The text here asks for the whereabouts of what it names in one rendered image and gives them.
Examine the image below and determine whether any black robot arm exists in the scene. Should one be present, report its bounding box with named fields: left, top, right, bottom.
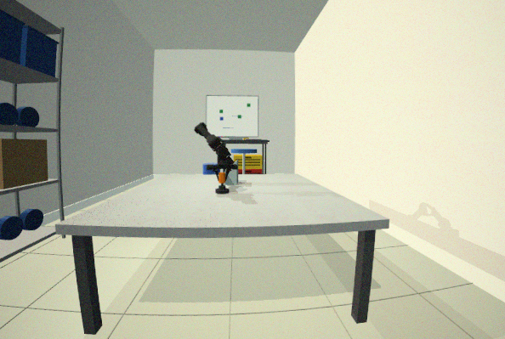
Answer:
left=194, top=122, right=235, bottom=169

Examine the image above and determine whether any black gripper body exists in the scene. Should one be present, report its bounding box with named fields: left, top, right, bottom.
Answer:
left=206, top=155, right=237, bottom=171

